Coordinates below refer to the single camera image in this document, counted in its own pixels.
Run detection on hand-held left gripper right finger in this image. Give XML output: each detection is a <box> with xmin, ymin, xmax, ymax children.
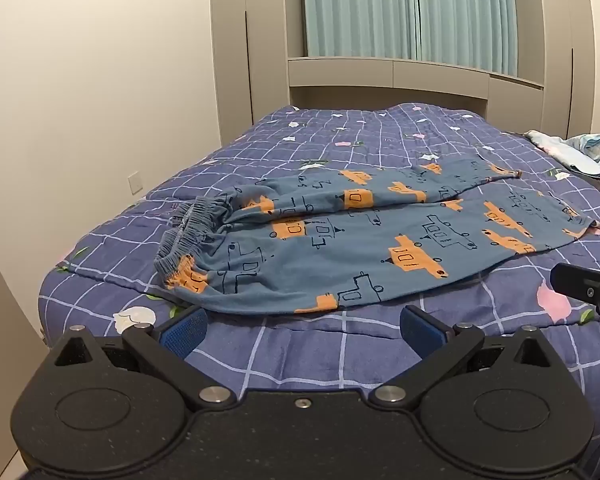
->
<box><xmin>369</xmin><ymin>305</ymin><xmax>569</xmax><ymax>408</ymax></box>

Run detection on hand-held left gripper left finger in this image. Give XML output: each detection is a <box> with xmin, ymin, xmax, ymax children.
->
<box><xmin>39</xmin><ymin>306</ymin><xmax>238</xmax><ymax>411</ymax></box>

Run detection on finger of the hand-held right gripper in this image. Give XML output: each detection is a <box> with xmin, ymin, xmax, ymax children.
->
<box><xmin>551</xmin><ymin>262</ymin><xmax>600</xmax><ymax>306</ymax></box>

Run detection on blue pants with orange print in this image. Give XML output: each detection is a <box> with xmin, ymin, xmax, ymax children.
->
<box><xmin>153</xmin><ymin>157</ymin><xmax>600</xmax><ymax>317</ymax></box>

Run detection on light blue crumpled cloth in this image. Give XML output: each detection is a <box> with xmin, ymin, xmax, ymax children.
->
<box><xmin>524</xmin><ymin>129</ymin><xmax>600</xmax><ymax>178</ymax></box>

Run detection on blue checked floral blanket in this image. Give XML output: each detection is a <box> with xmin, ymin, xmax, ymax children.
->
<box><xmin>37</xmin><ymin>102</ymin><xmax>600</xmax><ymax>431</ymax></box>

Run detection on beige wardrobe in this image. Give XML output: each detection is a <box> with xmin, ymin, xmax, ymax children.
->
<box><xmin>209</xmin><ymin>0</ymin><xmax>308</xmax><ymax>148</ymax></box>
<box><xmin>514</xmin><ymin>0</ymin><xmax>600</xmax><ymax>141</ymax></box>

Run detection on beige window shelf cabinet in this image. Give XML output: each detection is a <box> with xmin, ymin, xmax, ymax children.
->
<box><xmin>286</xmin><ymin>55</ymin><xmax>545</xmax><ymax>136</ymax></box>

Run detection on teal curtain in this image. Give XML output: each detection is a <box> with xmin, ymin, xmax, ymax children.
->
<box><xmin>300</xmin><ymin>0</ymin><xmax>518</xmax><ymax>77</ymax></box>

